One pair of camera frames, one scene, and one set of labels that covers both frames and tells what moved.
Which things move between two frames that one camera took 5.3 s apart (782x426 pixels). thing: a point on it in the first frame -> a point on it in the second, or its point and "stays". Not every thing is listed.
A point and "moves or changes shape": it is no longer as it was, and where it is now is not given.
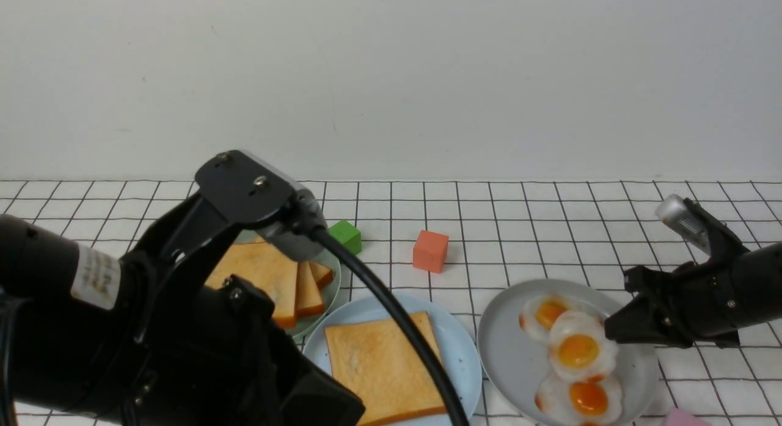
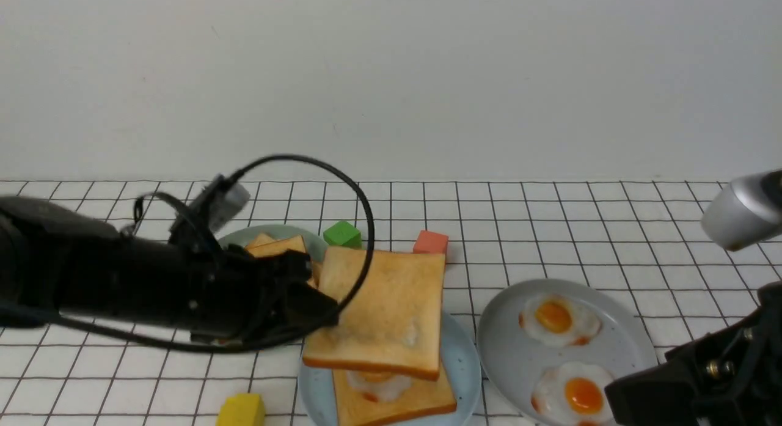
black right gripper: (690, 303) -> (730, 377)
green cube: (348, 234) stays
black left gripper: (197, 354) -> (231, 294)
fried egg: (578, 348) -> (378, 387)
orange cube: (429, 251) stays
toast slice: (257, 264) moves or changes shape
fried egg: (592, 403) stays
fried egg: (539, 312) stays
